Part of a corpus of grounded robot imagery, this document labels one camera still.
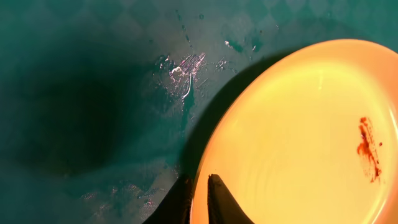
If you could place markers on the yellow plate with stain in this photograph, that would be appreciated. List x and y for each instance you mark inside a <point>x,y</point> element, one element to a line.
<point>313,139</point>

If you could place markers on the blue plastic tray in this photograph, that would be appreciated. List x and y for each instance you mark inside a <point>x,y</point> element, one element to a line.
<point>105,103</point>

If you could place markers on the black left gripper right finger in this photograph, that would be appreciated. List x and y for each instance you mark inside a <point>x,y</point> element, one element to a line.
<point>222,207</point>

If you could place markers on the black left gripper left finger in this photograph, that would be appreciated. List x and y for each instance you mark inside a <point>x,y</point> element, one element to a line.
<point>176,205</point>

